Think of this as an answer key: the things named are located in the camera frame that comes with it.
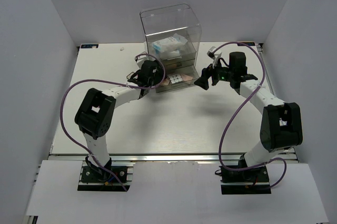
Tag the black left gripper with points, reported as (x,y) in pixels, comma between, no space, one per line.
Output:
(159,74)

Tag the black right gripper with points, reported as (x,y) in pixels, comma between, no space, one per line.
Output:
(202,81)

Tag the nude eyeshadow palette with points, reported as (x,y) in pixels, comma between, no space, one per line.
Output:
(166,82)

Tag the white grey pan palette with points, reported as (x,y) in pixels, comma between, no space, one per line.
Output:
(175,78)

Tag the cotton pad pack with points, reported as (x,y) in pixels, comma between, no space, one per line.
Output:
(169,44)

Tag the clear acrylic drawer organizer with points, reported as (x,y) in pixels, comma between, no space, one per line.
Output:
(172,34)

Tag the pink blush palette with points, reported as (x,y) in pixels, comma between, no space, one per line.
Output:
(186,78)

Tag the beige foundation bottle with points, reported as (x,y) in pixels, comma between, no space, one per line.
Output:
(174,65)

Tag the brown rimmed compact box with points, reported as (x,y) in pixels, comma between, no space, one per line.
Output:
(129,75)

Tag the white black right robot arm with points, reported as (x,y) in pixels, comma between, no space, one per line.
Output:
(281,125)

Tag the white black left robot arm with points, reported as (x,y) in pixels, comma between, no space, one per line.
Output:
(94,116)

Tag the blue label right corner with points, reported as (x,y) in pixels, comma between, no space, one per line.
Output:
(246,44)

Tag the blue label corner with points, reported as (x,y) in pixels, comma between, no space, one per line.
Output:
(246,44)
(89,46)

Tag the blue label left corner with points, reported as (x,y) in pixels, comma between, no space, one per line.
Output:
(89,46)

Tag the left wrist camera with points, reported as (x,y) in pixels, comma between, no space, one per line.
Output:
(140,59)

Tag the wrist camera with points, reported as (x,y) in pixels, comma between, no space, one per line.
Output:
(215,54)
(140,59)

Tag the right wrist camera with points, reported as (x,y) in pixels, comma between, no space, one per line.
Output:
(215,54)

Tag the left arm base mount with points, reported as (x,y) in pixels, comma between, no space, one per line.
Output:
(89,181)

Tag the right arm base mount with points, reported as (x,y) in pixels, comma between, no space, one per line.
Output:
(254,181)

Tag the aluminium table frame rail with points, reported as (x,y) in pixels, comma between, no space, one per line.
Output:
(182,124)

